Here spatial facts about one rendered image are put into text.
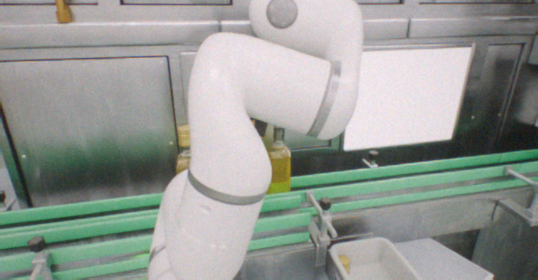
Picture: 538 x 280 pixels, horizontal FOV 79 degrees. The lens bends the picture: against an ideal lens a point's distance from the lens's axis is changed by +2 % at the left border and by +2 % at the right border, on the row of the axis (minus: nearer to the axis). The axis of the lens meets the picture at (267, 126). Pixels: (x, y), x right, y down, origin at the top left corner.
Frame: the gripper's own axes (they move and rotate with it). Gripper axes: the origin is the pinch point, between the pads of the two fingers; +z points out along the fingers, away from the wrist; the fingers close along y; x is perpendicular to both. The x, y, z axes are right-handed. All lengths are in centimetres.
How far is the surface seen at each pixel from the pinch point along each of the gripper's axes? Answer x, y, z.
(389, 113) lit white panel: 45.2, -12.2, -7.4
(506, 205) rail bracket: 80, 9, 9
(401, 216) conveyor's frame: 48, 6, 18
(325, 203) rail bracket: 15.9, 16.1, 10.5
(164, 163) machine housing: -20.2, -16.3, 22.0
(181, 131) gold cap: -17.9, 1.7, 4.1
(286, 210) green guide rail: 11.9, 5.9, 20.1
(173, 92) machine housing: -21.1, -15.1, -0.2
